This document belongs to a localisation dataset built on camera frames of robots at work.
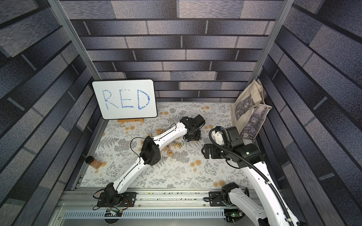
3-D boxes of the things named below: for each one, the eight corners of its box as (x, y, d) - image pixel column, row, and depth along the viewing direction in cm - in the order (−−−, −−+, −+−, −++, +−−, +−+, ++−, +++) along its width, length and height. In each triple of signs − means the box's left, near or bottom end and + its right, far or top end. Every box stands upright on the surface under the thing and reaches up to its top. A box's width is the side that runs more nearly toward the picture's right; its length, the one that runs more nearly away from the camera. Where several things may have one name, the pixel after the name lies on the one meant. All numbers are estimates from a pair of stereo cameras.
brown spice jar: (93, 169, 86) (83, 162, 78) (95, 162, 89) (86, 156, 80) (100, 169, 86) (91, 162, 78) (102, 162, 89) (94, 156, 80)
